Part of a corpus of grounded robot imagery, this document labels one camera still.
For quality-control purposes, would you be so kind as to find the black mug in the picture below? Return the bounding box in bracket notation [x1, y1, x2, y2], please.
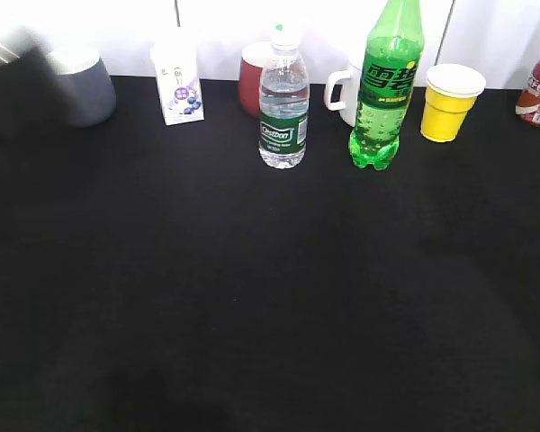
[0, 25, 68, 145]

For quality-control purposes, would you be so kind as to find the green sprite bottle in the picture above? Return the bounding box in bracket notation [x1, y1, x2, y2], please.
[348, 0, 425, 170]

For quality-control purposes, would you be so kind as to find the yellow paper cup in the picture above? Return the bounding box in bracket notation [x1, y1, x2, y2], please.
[420, 63, 486, 143]

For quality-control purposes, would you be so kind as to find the clear water bottle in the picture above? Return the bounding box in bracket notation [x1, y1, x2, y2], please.
[258, 22, 310, 169]

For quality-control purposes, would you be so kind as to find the red mug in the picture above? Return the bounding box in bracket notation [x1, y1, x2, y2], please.
[238, 41, 272, 118]

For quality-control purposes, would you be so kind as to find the white mug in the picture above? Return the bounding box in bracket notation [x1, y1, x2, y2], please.
[323, 53, 365, 127]

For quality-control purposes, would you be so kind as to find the blueberry milk carton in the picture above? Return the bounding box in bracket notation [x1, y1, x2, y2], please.
[150, 27, 204, 126]

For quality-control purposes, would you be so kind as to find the grey mug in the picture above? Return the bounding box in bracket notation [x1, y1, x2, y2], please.
[46, 47, 116, 128]

